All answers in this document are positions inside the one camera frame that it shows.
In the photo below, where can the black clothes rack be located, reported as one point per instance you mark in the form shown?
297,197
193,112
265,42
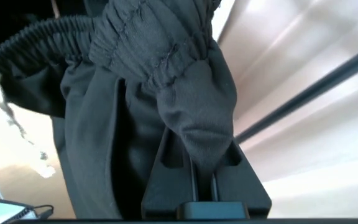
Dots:
306,93

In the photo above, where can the beige curtain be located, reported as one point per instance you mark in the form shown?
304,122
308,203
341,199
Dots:
306,149

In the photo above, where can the black garment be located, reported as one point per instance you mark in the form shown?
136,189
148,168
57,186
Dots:
120,109

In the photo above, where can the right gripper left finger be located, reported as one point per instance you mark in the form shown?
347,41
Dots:
166,189

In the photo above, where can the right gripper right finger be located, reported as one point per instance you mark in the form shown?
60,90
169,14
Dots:
244,186

